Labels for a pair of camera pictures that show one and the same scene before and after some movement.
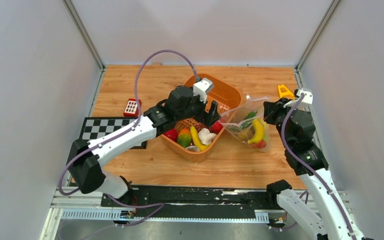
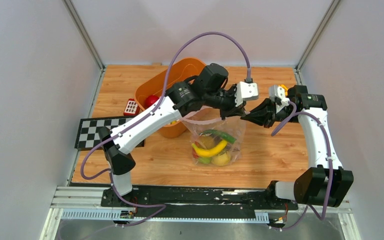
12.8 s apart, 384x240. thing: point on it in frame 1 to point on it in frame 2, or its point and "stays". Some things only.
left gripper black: x=210 y=117 to x=233 y=110
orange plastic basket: x=227 y=92 to x=155 y=84
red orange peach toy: x=260 y=144 to x=194 y=155
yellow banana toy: x=259 y=131 to x=207 y=153
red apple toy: x=172 y=134 to x=150 y=99
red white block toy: x=131 y=109 stays
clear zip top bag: x=247 y=122 to x=214 y=141
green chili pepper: x=245 y=123 to x=220 y=134
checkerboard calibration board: x=94 y=128 stays
